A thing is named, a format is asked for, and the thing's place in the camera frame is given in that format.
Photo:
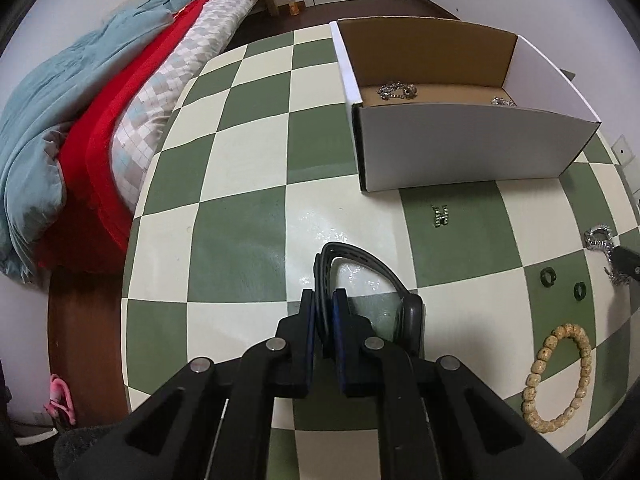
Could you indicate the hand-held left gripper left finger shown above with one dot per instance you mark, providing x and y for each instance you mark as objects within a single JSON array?
[{"x": 310, "y": 321}]

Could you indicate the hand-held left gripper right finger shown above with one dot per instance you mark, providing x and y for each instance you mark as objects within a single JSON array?
[{"x": 340, "y": 331}]

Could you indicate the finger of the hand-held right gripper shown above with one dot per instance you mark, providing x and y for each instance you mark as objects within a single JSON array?
[{"x": 629, "y": 261}]

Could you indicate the white cardboard box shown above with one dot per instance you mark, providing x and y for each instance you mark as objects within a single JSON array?
[{"x": 450, "y": 150}]

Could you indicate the silver rhinestone jewelry piece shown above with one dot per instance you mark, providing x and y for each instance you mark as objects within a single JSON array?
[{"x": 502, "y": 101}]

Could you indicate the green checkered tablecloth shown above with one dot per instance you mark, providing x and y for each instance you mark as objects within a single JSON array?
[{"x": 240, "y": 260}]

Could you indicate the rhinestone letter brooch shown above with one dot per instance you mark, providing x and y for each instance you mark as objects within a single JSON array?
[{"x": 441, "y": 216}]

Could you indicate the pink slippers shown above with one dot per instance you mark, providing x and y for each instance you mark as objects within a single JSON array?
[{"x": 62, "y": 400}]

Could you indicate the dark grey cloth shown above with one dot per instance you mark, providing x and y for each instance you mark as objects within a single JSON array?
[{"x": 85, "y": 452}]

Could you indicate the checkered bed sheet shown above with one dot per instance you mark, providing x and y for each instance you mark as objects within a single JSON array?
[{"x": 165, "y": 85}]

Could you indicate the red blanket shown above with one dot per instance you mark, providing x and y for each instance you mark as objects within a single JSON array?
[{"x": 100, "y": 125}]

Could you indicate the plastic bottle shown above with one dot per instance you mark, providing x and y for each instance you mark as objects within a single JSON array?
[{"x": 292, "y": 5}]

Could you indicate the bed with red blue blankets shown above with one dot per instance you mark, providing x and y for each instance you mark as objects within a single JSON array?
[{"x": 75, "y": 70}]

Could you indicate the white wall socket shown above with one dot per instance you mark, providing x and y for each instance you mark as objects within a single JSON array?
[{"x": 625, "y": 151}]

